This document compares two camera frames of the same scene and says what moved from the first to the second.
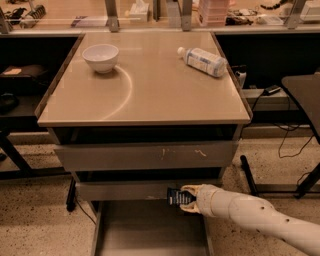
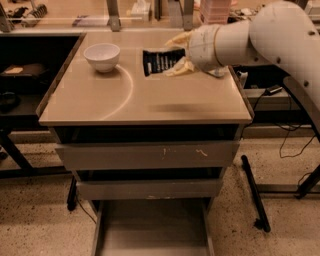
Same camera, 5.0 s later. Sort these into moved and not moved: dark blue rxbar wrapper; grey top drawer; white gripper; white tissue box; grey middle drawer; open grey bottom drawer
Moved: dark blue rxbar wrapper; white gripper
Not moved: grey middle drawer; open grey bottom drawer; grey top drawer; white tissue box
